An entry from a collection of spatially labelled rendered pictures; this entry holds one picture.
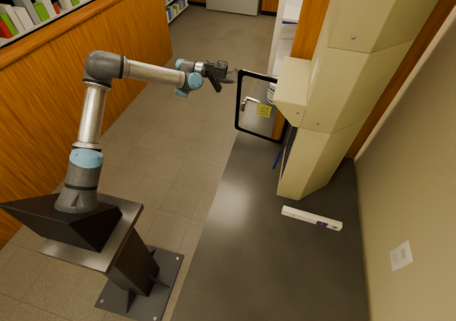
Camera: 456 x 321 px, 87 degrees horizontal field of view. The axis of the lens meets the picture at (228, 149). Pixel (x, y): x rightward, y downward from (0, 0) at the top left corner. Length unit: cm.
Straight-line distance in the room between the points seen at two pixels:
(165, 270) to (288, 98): 163
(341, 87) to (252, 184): 69
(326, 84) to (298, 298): 80
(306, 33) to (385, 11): 45
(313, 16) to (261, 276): 105
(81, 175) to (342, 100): 96
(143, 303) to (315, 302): 130
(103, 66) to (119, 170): 171
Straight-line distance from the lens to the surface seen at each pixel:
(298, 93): 91
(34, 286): 246
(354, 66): 79
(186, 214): 226
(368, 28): 75
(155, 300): 207
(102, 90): 123
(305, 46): 116
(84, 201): 109
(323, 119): 89
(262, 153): 143
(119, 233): 124
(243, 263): 112
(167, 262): 212
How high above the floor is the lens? 201
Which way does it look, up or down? 49 degrees down
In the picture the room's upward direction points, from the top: 2 degrees clockwise
